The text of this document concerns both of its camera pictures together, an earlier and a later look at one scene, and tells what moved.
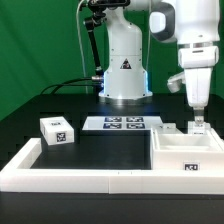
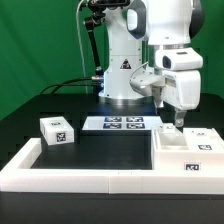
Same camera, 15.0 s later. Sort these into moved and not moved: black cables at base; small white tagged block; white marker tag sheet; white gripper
Moved: white gripper
Not moved: black cables at base; white marker tag sheet; small white tagged block
